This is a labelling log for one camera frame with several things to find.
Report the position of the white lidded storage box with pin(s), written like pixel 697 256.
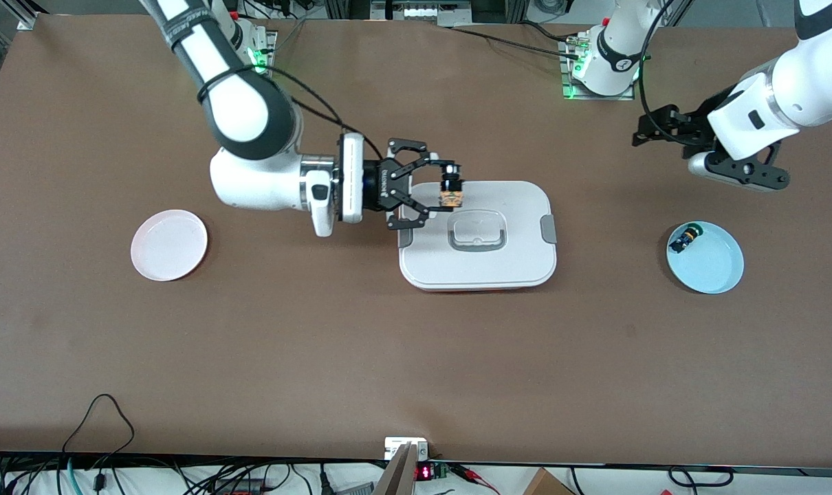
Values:
pixel 485 268

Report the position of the small white socket box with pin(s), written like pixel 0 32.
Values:
pixel 392 445

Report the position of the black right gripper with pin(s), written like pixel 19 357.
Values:
pixel 381 187

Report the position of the pink round plate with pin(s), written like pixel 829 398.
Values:
pixel 168 245

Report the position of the red clip leads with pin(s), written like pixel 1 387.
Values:
pixel 467 473

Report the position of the light blue round plate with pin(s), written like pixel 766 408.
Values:
pixel 712 265

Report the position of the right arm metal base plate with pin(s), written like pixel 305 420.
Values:
pixel 210 86

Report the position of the beige flat bar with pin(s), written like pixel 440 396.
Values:
pixel 395 478

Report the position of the red digit display module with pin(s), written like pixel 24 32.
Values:
pixel 423 473

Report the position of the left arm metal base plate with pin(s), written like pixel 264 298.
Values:
pixel 622 96

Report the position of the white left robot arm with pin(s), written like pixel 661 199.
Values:
pixel 801 89

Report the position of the orange push button switch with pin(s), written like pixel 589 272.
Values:
pixel 450 199

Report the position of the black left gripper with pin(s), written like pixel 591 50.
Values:
pixel 691 130

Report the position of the aluminium frame with lamp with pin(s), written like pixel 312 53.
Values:
pixel 416 10

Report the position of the brown cardboard piece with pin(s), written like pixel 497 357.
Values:
pixel 546 485

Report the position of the small green circuit board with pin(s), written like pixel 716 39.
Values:
pixel 440 471

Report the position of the short aluminium rail end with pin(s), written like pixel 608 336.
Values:
pixel 31 17

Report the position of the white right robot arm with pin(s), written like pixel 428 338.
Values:
pixel 244 110

